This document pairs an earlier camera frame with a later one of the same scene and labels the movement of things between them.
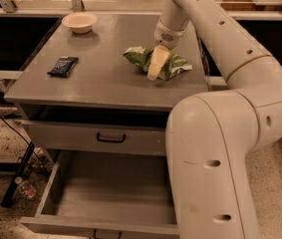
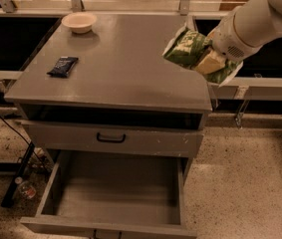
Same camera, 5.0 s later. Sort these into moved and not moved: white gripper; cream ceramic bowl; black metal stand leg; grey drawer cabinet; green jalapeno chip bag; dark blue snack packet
Moved: green jalapeno chip bag; white gripper
Not moved: cream ceramic bowl; grey drawer cabinet; black metal stand leg; dark blue snack packet
